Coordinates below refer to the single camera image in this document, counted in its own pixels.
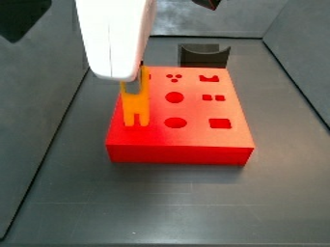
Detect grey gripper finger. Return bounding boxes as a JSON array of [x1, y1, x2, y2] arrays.
[[125, 72, 140, 95]]

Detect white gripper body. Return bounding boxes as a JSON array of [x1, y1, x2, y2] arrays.
[[74, 0, 156, 82]]

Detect dark grey curved holder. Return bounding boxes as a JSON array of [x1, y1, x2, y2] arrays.
[[177, 43, 231, 69]]

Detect black red object top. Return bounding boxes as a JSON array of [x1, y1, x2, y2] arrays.
[[192, 0, 221, 11]]

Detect red shape-sorting block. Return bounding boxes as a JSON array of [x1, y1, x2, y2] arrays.
[[105, 67, 255, 165]]

